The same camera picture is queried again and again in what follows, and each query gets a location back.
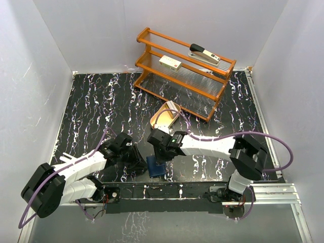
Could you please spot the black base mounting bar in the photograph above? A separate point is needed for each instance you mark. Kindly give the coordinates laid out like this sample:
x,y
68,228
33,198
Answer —
x,y
170,197

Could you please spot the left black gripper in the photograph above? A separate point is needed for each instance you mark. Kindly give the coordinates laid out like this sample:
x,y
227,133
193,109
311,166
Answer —
x,y
137,162

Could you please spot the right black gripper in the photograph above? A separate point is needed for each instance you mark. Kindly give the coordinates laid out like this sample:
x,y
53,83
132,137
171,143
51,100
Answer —
x,y
160,158

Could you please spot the orange wooden three-tier rack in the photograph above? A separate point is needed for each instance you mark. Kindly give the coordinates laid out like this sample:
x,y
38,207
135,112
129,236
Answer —
x,y
197,87

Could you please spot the blue card holder wallet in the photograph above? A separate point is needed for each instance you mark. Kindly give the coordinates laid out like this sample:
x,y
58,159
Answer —
x,y
155,169

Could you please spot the black and beige stapler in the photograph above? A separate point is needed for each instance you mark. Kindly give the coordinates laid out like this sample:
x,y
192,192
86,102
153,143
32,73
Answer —
x,y
201,54

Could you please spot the stack of credit cards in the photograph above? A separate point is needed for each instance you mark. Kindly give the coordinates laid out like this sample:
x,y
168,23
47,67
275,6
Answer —
x,y
172,105

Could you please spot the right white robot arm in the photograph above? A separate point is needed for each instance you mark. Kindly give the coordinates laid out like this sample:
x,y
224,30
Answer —
x,y
246,154

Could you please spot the white staples box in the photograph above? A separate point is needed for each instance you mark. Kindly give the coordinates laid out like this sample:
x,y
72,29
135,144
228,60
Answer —
x,y
170,63

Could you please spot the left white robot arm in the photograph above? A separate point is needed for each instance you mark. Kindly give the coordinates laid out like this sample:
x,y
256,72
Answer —
x,y
73,179

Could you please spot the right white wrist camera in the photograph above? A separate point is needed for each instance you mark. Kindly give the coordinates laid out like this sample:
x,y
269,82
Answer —
x,y
162,128

